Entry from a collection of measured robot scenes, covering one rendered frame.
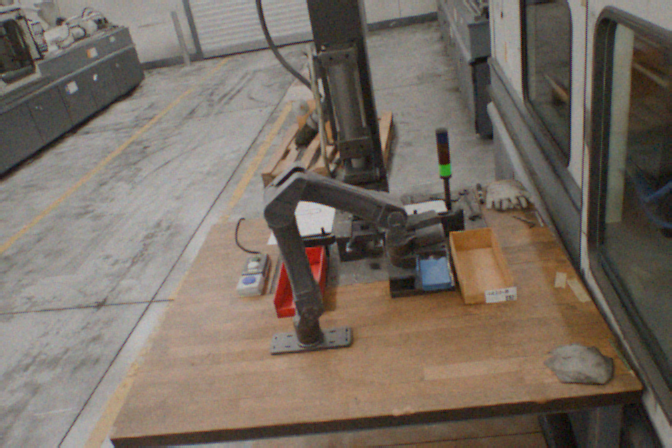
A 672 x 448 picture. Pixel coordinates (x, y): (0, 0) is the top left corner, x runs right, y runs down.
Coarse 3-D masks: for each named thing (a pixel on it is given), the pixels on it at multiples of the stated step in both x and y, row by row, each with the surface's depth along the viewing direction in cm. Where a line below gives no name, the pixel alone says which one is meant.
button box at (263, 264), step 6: (234, 234) 194; (240, 246) 186; (252, 252) 181; (258, 252) 179; (264, 258) 171; (246, 264) 170; (258, 264) 168; (264, 264) 169; (246, 270) 167; (252, 270) 166; (258, 270) 166; (264, 270) 167; (264, 276) 166
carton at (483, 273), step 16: (464, 240) 158; (480, 240) 158; (496, 240) 149; (464, 256) 157; (480, 256) 156; (496, 256) 152; (464, 272) 150; (480, 272) 149; (496, 272) 148; (464, 288) 136; (480, 288) 143; (496, 288) 142; (512, 288) 136; (464, 304) 139
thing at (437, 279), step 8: (424, 264) 154; (432, 264) 153; (440, 264) 152; (424, 272) 150; (432, 272) 150; (440, 272) 149; (448, 272) 148; (424, 280) 147; (432, 280) 147; (440, 280) 146; (448, 280) 145; (424, 288) 143; (432, 288) 143; (440, 288) 143
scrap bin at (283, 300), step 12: (312, 252) 166; (324, 252) 165; (312, 264) 168; (324, 264) 162; (324, 276) 159; (276, 288) 150; (288, 288) 159; (324, 288) 156; (276, 300) 147; (288, 300) 154; (276, 312) 147; (288, 312) 147
